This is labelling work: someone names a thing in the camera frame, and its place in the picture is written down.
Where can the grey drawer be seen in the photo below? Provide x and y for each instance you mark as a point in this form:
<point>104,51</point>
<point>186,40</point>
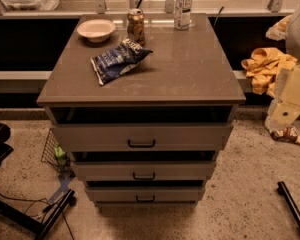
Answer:
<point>142,137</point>
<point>152,194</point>
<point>129,171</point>

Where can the wire mesh basket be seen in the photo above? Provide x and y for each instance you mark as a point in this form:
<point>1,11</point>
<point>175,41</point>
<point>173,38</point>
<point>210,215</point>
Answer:
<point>48,154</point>

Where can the tall white drink can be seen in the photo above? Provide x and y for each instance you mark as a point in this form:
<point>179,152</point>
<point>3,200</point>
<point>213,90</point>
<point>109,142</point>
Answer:
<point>182,14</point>

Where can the black stand leg right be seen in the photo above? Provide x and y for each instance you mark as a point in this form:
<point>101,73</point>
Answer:
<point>283,191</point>

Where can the grey top drawer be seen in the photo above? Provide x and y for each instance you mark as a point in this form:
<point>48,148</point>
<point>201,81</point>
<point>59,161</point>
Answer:
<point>142,137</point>

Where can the blue tape on floor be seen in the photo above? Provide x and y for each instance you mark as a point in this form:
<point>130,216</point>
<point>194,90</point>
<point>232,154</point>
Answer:
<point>64,181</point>

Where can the yellow crumpled cloth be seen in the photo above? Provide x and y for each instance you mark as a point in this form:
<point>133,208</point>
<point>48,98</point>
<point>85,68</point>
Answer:
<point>264,66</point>

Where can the black stand leg left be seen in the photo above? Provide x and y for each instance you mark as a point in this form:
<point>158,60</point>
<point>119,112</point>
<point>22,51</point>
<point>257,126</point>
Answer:
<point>39,229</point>

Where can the grey bottom drawer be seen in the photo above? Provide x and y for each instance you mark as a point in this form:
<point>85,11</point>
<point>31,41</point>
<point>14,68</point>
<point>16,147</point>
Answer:
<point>152,194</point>

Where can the white bowl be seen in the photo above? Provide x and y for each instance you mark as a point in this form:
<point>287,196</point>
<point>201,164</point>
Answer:
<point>97,30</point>

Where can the blue chip bag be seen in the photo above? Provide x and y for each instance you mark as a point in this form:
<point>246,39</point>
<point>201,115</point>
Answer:
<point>119,60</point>

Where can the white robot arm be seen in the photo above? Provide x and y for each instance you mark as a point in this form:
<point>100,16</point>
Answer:
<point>293,35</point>

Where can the grey drawer cabinet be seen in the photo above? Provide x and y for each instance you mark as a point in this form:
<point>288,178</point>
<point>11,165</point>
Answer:
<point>186,79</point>

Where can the black stand leg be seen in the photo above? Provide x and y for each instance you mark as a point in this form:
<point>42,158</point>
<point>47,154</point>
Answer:
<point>283,191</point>
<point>39,229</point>

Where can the brown soda can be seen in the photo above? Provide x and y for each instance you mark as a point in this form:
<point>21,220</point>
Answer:
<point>135,28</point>

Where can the green object in basket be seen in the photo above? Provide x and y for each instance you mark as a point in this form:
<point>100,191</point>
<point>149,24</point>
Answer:
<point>60,155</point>

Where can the grey middle drawer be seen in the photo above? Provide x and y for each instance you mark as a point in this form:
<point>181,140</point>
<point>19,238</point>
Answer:
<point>129,171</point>

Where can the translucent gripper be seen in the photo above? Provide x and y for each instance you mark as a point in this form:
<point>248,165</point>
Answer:
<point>299,34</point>

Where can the brown snack wrapper on floor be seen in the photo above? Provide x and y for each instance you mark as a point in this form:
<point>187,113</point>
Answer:
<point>288,135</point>

